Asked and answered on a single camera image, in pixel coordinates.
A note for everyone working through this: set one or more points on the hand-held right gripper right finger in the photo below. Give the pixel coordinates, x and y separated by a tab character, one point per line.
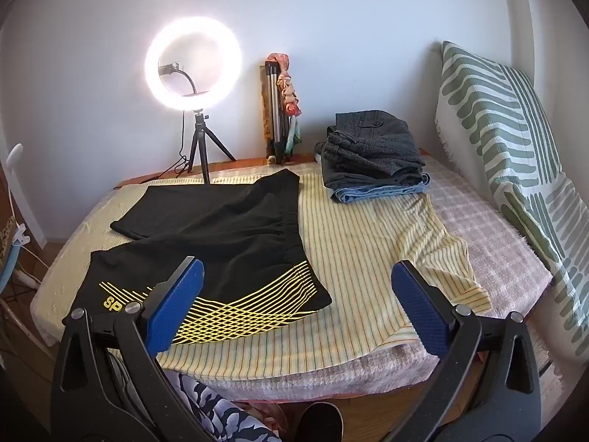
423	308

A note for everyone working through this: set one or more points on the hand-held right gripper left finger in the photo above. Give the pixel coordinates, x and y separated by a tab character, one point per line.
177	304

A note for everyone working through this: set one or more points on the black pants with yellow lines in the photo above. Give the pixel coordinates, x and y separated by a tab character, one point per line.
221	221

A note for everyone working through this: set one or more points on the dark grey folded pants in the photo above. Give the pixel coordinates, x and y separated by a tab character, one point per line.
368	179

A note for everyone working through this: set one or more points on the grey tweed folded pants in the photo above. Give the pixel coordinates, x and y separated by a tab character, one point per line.
368	147

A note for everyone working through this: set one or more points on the yellow striped sheet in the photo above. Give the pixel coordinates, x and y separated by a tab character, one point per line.
359	248

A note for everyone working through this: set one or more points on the pink checked blanket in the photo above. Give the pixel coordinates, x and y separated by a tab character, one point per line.
497	248

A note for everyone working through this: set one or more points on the navy patterned clothing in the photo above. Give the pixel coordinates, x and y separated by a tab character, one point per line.
216	405

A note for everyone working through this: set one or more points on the blue folded jeans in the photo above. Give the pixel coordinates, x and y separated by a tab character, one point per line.
377	192

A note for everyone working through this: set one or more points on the dark shoe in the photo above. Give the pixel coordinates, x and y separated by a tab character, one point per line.
322	423

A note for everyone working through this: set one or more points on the light blue chair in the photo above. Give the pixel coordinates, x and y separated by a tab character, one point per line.
7	267

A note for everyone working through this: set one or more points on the leopard print seat cushion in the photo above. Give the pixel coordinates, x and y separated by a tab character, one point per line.
5	235

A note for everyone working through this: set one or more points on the green patterned white cushion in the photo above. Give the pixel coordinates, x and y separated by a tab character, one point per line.
506	138

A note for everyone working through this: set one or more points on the white clip lamp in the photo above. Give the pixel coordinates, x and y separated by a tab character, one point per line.
14	153

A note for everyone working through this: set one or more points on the folded silver tripod stand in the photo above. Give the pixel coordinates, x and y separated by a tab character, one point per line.
272	101

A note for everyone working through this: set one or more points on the colourful floral scarf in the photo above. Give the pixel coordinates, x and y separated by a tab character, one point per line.
290	96

